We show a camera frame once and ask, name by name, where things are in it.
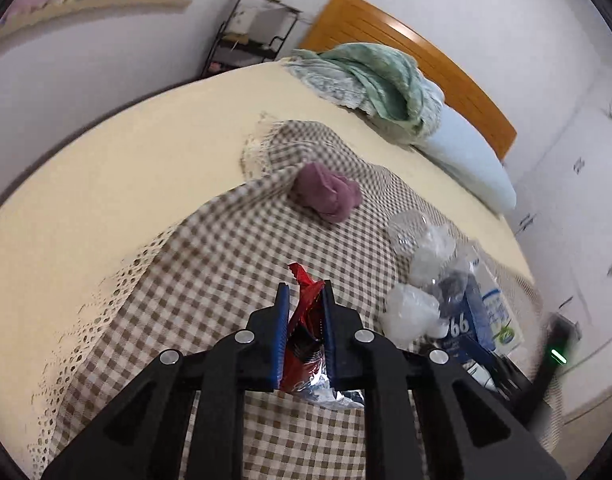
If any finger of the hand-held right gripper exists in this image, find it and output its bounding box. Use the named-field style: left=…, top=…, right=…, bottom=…
left=465, top=334, right=533, bottom=408

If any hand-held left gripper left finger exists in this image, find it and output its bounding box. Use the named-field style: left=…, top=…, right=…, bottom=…
left=41, top=282, right=291, bottom=480

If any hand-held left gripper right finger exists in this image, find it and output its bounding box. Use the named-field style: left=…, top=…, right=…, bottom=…
left=322, top=280, right=567, bottom=480

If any red snack packet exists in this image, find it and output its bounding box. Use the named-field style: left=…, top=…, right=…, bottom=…
left=278, top=262, right=367, bottom=411

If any white milk carton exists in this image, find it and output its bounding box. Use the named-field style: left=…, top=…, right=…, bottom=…
left=466, top=240, right=527, bottom=356

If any blue box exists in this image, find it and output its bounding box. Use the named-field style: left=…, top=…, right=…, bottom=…
left=436, top=275, right=497, bottom=366

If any crumpled clear plastic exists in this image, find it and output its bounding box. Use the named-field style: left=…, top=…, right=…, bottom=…
left=378, top=282, right=442, bottom=346

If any brown checked blanket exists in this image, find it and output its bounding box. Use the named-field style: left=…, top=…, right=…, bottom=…
left=28, top=120, right=567, bottom=480

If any clear plastic cup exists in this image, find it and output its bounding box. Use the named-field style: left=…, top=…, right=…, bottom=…
left=387, top=210, right=434, bottom=256

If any purple cloth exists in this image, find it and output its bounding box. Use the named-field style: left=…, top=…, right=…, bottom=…
left=292, top=162, right=362, bottom=224

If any white built-in wardrobe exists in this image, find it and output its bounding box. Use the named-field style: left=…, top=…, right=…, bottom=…
left=506, top=60, right=612, bottom=411

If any light blue pillow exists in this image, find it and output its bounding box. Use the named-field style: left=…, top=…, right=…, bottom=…
left=411, top=105, right=518, bottom=213

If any wooden bed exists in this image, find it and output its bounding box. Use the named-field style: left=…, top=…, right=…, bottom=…
left=0, top=0, right=587, bottom=480

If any green floral quilt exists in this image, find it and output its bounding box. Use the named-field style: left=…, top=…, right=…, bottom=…
left=283, top=42, right=444, bottom=143

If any black trolley rack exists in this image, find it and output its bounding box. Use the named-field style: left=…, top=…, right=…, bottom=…
left=201, top=0, right=303, bottom=78

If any wooden headboard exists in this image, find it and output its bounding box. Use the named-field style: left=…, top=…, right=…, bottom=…
left=300, top=0, right=518, bottom=161

